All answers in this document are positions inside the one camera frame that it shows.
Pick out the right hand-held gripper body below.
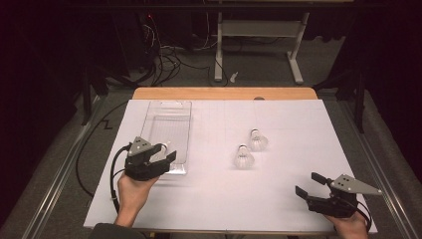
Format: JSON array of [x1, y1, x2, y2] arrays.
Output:
[[306, 173, 383, 219]]

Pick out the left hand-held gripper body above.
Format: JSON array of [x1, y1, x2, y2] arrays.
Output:
[[123, 135, 170, 182]]

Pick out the clear plastic bin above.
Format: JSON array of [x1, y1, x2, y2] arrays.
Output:
[[140, 100, 193, 176]]

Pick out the person's left hand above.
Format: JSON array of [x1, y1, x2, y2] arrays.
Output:
[[116, 172, 161, 221]]

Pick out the person's right hand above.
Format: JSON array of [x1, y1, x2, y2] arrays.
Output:
[[324, 211, 369, 239]]

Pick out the white board sheet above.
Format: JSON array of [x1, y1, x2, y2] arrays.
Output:
[[83, 99, 378, 234]]

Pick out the wooden table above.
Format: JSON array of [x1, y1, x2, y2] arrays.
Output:
[[92, 87, 372, 237]]

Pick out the black tripod stand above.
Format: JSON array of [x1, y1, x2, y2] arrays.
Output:
[[313, 64, 369, 134], [79, 64, 140, 126]]

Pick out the dark equipment box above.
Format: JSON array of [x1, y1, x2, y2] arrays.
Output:
[[110, 9, 160, 73]]

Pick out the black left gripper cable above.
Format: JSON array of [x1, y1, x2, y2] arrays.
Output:
[[109, 142, 132, 214]]

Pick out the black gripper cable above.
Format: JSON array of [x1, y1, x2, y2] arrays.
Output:
[[109, 142, 132, 214], [356, 198, 373, 232]]

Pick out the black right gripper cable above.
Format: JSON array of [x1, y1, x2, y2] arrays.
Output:
[[356, 198, 373, 232]]

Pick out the metal floor rail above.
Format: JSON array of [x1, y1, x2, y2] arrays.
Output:
[[337, 99, 422, 239], [21, 96, 107, 239]]

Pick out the long black floor cable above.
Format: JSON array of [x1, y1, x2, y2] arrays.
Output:
[[75, 100, 129, 198]]

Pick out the tangle of floor cables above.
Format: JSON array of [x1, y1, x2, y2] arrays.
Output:
[[140, 13, 231, 88]]

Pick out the white metal stand frame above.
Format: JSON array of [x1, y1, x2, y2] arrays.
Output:
[[213, 11, 312, 86]]

